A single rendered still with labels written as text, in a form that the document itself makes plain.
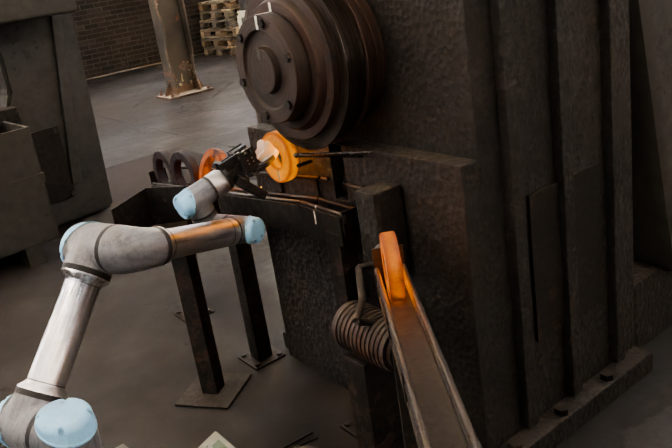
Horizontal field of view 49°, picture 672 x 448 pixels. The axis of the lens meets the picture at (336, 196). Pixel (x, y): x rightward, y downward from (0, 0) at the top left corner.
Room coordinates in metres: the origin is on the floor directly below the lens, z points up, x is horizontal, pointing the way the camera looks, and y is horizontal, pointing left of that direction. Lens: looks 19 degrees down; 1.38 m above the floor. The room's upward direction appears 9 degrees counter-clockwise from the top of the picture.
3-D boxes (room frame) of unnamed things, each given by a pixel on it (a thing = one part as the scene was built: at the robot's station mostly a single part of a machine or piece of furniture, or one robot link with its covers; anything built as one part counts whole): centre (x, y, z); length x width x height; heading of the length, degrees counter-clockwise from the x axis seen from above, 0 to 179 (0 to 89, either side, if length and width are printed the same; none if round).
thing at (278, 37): (1.90, 0.12, 1.11); 0.28 x 0.06 x 0.28; 35
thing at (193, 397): (2.23, 0.54, 0.36); 0.26 x 0.20 x 0.72; 70
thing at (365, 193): (1.77, -0.11, 0.68); 0.11 x 0.08 x 0.24; 125
